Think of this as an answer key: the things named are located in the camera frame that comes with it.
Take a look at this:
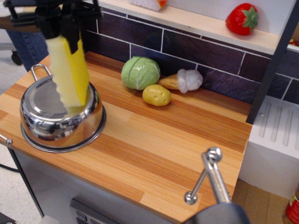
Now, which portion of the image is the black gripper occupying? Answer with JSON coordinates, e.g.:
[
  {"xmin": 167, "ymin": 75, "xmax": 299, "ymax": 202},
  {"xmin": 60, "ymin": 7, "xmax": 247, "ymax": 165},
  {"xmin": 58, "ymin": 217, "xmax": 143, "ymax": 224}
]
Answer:
[{"xmin": 3, "ymin": 0, "xmax": 101, "ymax": 54}]

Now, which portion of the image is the yellow sponge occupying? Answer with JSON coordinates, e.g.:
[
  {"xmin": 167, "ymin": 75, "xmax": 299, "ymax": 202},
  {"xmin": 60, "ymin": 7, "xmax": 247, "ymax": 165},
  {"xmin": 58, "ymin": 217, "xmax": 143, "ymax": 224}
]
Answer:
[{"xmin": 46, "ymin": 35, "xmax": 89, "ymax": 108}]

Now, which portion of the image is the upturned stainless steel pot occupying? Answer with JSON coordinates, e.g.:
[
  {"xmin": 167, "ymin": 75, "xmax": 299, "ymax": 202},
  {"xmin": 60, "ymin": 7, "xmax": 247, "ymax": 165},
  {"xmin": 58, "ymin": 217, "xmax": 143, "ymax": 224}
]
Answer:
[{"xmin": 20, "ymin": 64, "xmax": 107, "ymax": 153}]

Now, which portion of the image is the person in blue jeans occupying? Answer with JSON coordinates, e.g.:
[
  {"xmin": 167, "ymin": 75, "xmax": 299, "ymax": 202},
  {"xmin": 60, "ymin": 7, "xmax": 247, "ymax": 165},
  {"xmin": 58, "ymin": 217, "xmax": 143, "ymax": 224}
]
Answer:
[{"xmin": 6, "ymin": 30, "xmax": 49, "ymax": 72}]

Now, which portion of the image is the green toy cabbage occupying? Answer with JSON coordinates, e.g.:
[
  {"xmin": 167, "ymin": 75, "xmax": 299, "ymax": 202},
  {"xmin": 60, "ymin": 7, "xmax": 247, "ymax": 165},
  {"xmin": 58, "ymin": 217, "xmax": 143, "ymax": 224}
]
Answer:
[{"xmin": 121, "ymin": 56, "xmax": 160, "ymax": 90}]

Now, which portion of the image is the yellow toy potato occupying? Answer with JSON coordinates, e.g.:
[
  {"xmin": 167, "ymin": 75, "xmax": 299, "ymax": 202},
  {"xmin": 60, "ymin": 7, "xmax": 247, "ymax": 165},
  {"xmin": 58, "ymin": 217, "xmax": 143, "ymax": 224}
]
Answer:
[{"xmin": 142, "ymin": 84, "xmax": 171, "ymax": 106}]

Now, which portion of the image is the red toy strawberry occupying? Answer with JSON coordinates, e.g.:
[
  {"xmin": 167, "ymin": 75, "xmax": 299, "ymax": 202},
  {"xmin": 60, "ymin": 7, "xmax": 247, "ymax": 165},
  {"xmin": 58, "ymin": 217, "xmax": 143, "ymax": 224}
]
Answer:
[{"xmin": 225, "ymin": 3, "xmax": 259, "ymax": 35}]

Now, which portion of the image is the grey oven control panel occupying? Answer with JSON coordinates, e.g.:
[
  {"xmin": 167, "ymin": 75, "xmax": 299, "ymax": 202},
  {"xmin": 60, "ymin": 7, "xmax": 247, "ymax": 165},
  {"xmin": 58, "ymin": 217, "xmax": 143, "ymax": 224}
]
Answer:
[{"xmin": 70, "ymin": 198, "xmax": 117, "ymax": 224}]

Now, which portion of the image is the white dish rack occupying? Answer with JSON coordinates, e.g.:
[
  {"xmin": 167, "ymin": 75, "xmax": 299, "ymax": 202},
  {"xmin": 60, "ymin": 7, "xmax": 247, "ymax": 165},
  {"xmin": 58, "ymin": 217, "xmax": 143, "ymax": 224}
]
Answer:
[{"xmin": 239, "ymin": 96, "xmax": 299, "ymax": 198}]

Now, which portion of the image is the red labelled jar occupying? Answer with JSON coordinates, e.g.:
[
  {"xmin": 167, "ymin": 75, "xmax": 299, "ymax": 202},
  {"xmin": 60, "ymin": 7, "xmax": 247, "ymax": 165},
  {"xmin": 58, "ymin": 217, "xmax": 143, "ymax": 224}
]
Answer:
[{"xmin": 283, "ymin": 187, "xmax": 299, "ymax": 224}]

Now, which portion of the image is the metal rail knob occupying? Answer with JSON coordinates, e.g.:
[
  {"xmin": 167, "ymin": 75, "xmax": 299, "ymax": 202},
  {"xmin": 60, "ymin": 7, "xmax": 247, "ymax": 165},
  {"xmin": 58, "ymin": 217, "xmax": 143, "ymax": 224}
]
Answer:
[{"xmin": 0, "ymin": 134, "xmax": 13, "ymax": 146}]

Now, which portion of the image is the dark wooden shelf frame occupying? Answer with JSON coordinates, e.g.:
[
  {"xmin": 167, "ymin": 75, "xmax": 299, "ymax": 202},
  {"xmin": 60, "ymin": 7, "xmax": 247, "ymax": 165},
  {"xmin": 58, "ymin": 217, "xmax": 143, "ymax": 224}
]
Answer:
[{"xmin": 79, "ymin": 0, "xmax": 299, "ymax": 125}]

